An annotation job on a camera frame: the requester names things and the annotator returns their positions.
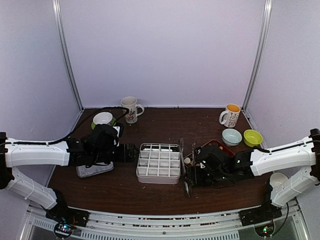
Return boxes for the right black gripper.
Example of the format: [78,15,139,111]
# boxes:
[182,166,229,187]

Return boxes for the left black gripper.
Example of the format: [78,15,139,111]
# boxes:
[92,143,140,164]

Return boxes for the metal tongs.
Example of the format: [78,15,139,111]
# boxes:
[178,138,197,198]

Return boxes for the white divided tin box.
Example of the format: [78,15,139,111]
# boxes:
[136,143,181,185]

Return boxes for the bunny print tin lid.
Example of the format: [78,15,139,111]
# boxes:
[76,161,114,178]

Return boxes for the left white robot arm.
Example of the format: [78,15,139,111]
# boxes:
[0,124,138,222]

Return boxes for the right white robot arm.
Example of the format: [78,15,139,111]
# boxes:
[183,128,320,221]

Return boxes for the red chocolate tray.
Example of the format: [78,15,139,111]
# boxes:
[195,139,235,164]

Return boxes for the green saucer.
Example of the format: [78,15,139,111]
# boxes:
[91,117,116,130]

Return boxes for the white bowl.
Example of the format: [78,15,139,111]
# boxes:
[92,112,114,125]

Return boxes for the tall coral print mug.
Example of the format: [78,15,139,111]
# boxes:
[120,96,145,124]

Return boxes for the light blue bowl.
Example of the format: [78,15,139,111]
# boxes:
[221,128,243,147]

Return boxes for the lime green bowl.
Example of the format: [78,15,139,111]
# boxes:
[243,129,263,147]

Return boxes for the yellow interior mug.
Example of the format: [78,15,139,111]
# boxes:
[218,103,241,128]

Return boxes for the white bowl off table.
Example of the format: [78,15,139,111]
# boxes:
[269,172,289,189]

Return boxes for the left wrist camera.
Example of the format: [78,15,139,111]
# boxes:
[113,122,125,147]

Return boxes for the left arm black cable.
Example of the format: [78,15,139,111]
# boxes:
[4,107,131,146]

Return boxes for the front metal rail base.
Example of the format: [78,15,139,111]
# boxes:
[24,209,307,240]

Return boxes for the right aluminium frame post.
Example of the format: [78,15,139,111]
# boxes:
[242,0,273,113]

